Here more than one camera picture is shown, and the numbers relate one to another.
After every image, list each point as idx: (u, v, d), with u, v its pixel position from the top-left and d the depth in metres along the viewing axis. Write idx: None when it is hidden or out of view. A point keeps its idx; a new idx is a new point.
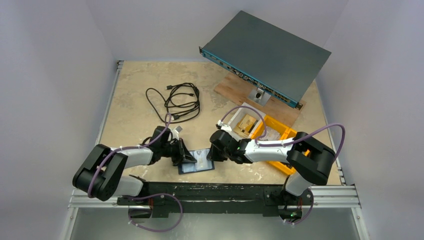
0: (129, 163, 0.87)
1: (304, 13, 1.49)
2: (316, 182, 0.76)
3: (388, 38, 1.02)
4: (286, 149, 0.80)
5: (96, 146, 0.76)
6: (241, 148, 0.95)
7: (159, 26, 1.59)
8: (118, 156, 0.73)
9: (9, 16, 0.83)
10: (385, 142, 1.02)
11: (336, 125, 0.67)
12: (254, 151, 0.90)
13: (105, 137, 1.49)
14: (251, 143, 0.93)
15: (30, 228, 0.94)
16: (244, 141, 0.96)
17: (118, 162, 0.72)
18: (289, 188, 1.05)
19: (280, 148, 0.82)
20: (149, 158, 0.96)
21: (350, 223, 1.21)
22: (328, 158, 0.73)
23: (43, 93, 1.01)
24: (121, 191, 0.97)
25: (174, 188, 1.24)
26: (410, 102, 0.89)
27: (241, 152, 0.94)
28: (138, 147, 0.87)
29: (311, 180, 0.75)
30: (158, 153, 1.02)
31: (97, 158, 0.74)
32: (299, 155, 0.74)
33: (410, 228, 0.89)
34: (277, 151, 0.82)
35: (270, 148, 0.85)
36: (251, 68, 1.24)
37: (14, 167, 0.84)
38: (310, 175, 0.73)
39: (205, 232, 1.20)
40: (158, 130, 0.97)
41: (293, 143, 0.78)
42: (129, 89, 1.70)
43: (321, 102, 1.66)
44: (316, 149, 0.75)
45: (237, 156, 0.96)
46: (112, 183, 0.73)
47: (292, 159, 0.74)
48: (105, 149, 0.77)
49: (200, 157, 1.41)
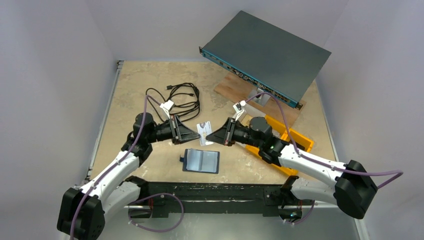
0: (116, 184, 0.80)
1: (303, 13, 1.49)
2: (347, 211, 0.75)
3: (388, 38, 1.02)
4: (334, 174, 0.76)
5: (66, 194, 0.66)
6: (275, 147, 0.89)
7: (160, 27, 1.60)
8: (92, 201, 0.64)
9: (10, 16, 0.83)
10: (385, 143, 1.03)
11: (397, 172, 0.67)
12: (292, 159, 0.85)
13: (105, 137, 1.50)
14: (289, 148, 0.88)
15: (30, 228, 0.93)
16: (279, 141, 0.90)
17: (92, 211, 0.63)
18: (298, 195, 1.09)
19: (327, 170, 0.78)
20: (137, 161, 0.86)
21: (350, 223, 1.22)
22: (371, 194, 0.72)
23: (43, 92, 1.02)
24: (121, 204, 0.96)
25: (174, 188, 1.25)
26: (409, 101, 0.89)
27: (275, 154, 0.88)
28: (118, 164, 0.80)
29: (345, 207, 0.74)
30: (147, 149, 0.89)
31: (70, 209, 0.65)
32: (349, 185, 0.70)
33: (410, 227, 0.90)
34: (322, 171, 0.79)
35: (314, 164, 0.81)
36: (251, 68, 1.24)
37: (15, 166, 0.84)
38: (349, 204, 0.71)
39: (205, 232, 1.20)
40: (137, 126, 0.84)
41: (344, 171, 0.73)
42: (129, 89, 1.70)
43: (321, 102, 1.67)
44: (363, 183, 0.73)
45: (267, 154, 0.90)
46: (96, 224, 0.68)
47: (342, 187, 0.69)
48: (76, 195, 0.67)
49: (207, 159, 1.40)
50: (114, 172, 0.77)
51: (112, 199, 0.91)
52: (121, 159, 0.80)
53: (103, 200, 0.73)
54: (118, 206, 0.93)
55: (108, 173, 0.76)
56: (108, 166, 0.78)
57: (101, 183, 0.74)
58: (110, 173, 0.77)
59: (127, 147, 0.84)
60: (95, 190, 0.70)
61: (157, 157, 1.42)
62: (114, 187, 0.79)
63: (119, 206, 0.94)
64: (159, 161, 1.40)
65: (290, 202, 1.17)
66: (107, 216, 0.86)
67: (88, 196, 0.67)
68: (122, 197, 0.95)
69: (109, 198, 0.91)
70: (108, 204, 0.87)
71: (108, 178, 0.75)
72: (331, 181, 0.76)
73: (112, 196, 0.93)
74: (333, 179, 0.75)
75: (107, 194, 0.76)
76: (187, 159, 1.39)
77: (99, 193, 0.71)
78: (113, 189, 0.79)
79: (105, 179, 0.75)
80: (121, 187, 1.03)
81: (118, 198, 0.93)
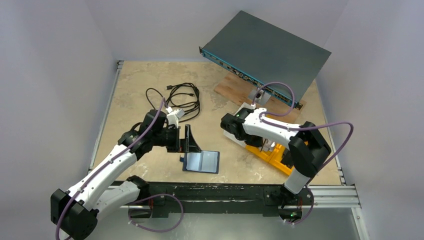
0: (108, 182, 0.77)
1: (303, 12, 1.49)
2: (303, 171, 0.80)
3: (389, 37, 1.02)
4: (289, 133, 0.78)
5: (52, 196, 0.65)
6: (241, 116, 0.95)
7: (159, 26, 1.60)
8: (78, 207, 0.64)
9: (10, 15, 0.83)
10: (385, 142, 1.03)
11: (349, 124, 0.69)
12: (254, 125, 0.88)
13: (105, 137, 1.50)
14: (253, 115, 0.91)
15: (29, 229, 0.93)
16: (244, 110, 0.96)
17: (77, 217, 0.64)
18: (288, 185, 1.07)
19: (283, 131, 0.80)
20: (135, 157, 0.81)
21: (351, 223, 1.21)
22: (324, 154, 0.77)
23: (43, 93, 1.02)
24: (118, 204, 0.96)
25: (174, 188, 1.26)
26: (409, 101, 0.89)
27: (239, 121, 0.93)
28: (109, 162, 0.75)
29: (299, 166, 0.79)
30: (147, 145, 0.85)
31: (58, 210, 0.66)
32: (301, 143, 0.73)
33: (411, 228, 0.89)
34: (280, 132, 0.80)
35: (272, 128, 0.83)
36: (251, 68, 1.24)
37: (15, 166, 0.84)
38: (302, 163, 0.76)
39: (204, 232, 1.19)
40: (151, 116, 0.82)
41: (299, 129, 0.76)
42: (129, 89, 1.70)
43: (321, 102, 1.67)
44: (317, 144, 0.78)
45: (233, 122, 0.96)
46: (85, 224, 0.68)
47: (294, 144, 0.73)
48: (62, 199, 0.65)
49: (207, 159, 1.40)
50: (105, 172, 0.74)
51: (109, 198, 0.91)
52: (113, 157, 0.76)
53: (92, 202, 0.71)
54: (114, 206, 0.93)
55: (98, 174, 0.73)
56: (99, 165, 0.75)
57: (90, 185, 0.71)
58: (101, 173, 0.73)
59: (125, 140, 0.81)
60: (82, 194, 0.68)
61: (157, 156, 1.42)
62: (107, 185, 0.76)
63: (115, 206, 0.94)
64: (159, 161, 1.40)
65: (289, 201, 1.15)
66: (102, 214, 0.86)
67: (74, 200, 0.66)
68: (120, 196, 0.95)
69: (107, 196, 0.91)
70: (104, 203, 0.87)
71: (98, 179, 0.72)
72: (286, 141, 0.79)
73: (110, 194, 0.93)
74: (288, 138, 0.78)
75: (99, 193, 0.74)
76: (187, 159, 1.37)
77: (86, 197, 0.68)
78: (106, 187, 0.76)
79: (94, 181, 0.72)
80: (120, 187, 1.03)
81: (116, 197, 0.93)
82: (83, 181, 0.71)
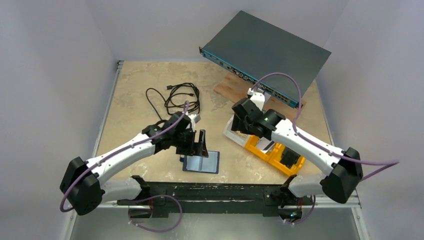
0: (123, 166, 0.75)
1: (303, 12, 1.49)
2: (331, 196, 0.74)
3: (389, 37, 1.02)
4: (331, 159, 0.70)
5: (72, 162, 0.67)
6: (269, 119, 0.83)
7: (159, 26, 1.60)
8: (90, 179, 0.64)
9: (10, 16, 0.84)
10: (385, 142, 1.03)
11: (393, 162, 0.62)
12: (287, 137, 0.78)
13: (105, 137, 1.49)
14: (286, 125, 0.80)
15: (29, 229, 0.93)
16: (274, 113, 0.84)
17: (88, 189, 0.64)
18: (292, 187, 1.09)
19: (322, 153, 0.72)
20: (153, 148, 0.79)
21: (351, 223, 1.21)
22: (357, 182, 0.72)
23: (43, 94, 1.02)
24: (118, 195, 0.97)
25: (174, 188, 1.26)
26: (409, 101, 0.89)
27: (268, 126, 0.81)
28: (131, 146, 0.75)
29: (330, 192, 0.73)
30: (167, 142, 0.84)
31: (72, 176, 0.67)
32: (343, 172, 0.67)
33: (411, 228, 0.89)
34: (318, 154, 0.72)
35: (309, 146, 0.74)
36: (252, 68, 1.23)
37: (15, 166, 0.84)
38: (335, 190, 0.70)
39: (204, 231, 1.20)
40: (176, 116, 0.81)
41: (344, 157, 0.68)
42: (130, 89, 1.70)
43: (321, 102, 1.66)
44: (354, 172, 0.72)
45: (260, 125, 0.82)
46: (89, 200, 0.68)
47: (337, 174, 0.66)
48: (79, 167, 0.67)
49: (207, 159, 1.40)
50: (124, 154, 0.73)
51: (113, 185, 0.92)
52: (136, 142, 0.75)
53: (102, 180, 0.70)
54: (114, 195, 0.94)
55: (118, 154, 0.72)
56: (120, 146, 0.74)
57: (107, 161, 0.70)
58: (120, 154, 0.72)
59: (149, 131, 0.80)
60: (98, 168, 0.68)
61: (157, 156, 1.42)
62: (120, 169, 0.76)
63: (114, 196, 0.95)
64: (159, 161, 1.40)
65: (289, 201, 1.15)
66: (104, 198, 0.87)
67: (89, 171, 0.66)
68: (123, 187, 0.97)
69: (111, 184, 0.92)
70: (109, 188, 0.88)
71: (116, 159, 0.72)
72: (326, 167, 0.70)
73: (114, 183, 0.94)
74: (329, 164, 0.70)
75: (113, 174, 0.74)
76: (187, 159, 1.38)
77: (101, 172, 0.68)
78: (120, 170, 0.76)
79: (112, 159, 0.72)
80: (125, 180, 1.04)
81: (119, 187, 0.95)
82: (103, 156, 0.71)
